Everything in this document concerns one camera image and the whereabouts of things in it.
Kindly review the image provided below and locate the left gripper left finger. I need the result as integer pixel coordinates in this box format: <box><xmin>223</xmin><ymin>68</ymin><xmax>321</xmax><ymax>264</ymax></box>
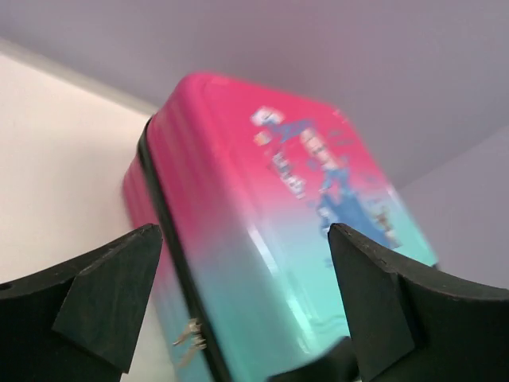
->
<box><xmin>1</xmin><ymin>224</ymin><xmax>162</xmax><ymax>381</ymax></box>

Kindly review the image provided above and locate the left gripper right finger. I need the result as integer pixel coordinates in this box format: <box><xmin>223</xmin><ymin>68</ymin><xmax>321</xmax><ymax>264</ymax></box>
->
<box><xmin>328</xmin><ymin>224</ymin><xmax>508</xmax><ymax>381</ymax></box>

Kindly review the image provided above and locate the pink and teal suitcase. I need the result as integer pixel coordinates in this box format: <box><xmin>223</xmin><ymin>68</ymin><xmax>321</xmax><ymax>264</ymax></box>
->
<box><xmin>123</xmin><ymin>72</ymin><xmax>437</xmax><ymax>381</ymax></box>

